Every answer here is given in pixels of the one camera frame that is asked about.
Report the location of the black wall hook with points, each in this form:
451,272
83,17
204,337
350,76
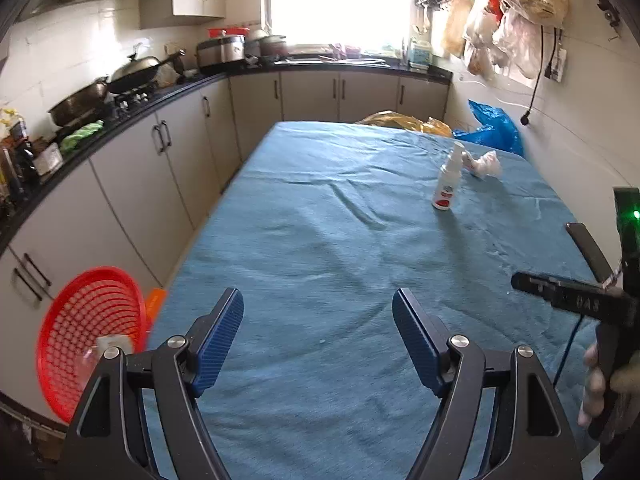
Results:
605,5

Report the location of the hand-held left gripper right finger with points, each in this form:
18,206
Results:
417,340

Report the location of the blue plastic bag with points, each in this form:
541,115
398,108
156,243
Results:
495,127

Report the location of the beige base cabinets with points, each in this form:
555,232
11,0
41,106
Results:
140,175

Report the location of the black gas stove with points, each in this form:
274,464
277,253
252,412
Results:
134,97

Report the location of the orange plastic piece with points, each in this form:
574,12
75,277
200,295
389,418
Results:
155,304

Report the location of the red lid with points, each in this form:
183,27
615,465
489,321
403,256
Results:
227,32

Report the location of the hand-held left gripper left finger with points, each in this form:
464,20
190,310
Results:
220,340

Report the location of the red plastic mesh basket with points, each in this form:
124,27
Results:
75,320

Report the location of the crumpled white tissue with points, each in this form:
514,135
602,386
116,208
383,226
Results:
487,164

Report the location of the pots beside window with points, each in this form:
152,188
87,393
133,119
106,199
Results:
267,45

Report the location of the small white jar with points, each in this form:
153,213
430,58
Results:
49,159

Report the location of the clear bag with tan contents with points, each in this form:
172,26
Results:
456,27

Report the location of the person's right hand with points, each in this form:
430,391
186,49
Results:
592,385

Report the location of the silver pressure cooker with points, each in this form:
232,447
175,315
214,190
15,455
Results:
220,52

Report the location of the white plastic bag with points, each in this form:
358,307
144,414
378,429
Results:
517,45

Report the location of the green cloth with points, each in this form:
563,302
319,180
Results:
80,135

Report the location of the dark frying pan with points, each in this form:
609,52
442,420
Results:
77,102

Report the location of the clear hanging plastic bag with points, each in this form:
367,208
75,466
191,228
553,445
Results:
481,35

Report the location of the white spray bottle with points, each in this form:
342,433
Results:
446,185

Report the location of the wok with steel lid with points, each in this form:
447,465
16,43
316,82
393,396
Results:
137,72

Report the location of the group of condiment bottles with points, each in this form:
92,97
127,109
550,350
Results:
15,160

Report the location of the blue table cloth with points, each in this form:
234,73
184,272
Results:
340,240

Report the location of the dish soap bottle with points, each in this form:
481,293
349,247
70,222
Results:
420,50

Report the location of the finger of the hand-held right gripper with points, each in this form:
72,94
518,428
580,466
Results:
590,255
565,294

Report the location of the yellow plastic bag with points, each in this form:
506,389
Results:
395,121

